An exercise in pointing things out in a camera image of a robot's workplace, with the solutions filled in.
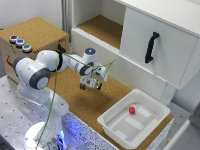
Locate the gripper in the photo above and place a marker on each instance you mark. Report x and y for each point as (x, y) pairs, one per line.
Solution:
(87, 80)

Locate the yellow block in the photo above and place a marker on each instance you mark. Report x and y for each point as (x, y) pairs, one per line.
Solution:
(96, 79)

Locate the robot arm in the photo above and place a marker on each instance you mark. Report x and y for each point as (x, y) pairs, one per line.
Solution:
(33, 71)

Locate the wooden drawer box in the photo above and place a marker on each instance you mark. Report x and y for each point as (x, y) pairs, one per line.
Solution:
(36, 31)

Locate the white cabinet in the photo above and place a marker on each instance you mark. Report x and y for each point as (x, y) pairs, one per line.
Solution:
(133, 71)

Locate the pink block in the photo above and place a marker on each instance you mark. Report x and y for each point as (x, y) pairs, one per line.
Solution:
(132, 110)

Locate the white plastic box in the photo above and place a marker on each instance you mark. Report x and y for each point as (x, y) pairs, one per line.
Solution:
(133, 126)

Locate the green button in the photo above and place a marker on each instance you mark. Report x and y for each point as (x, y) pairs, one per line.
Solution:
(26, 47)

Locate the blue button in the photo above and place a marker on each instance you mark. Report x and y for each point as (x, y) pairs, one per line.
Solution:
(20, 42)

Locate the red button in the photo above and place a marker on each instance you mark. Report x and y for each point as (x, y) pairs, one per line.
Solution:
(13, 38)

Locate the white sliding door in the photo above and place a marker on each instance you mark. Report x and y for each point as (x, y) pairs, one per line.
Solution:
(173, 56)

